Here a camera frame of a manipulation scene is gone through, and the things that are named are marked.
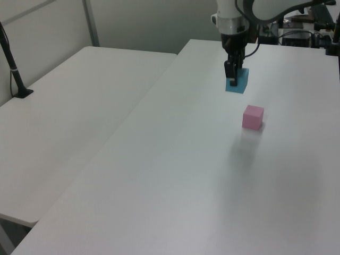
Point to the blue cube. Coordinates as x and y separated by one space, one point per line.
243 83

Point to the grey metal partition post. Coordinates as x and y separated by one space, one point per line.
91 24

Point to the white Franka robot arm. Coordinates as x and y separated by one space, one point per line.
228 10

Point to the brown flat object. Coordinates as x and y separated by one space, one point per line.
301 19

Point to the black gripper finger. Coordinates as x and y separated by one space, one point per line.
241 61
233 71

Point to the black electronics box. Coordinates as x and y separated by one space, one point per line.
296 40

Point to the black clamp stand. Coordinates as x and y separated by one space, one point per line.
335 40

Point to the black camera stand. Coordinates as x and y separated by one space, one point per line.
13 69

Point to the small black box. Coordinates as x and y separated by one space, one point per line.
267 40

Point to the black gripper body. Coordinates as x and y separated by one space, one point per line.
233 42

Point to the pink cube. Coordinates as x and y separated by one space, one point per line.
252 118

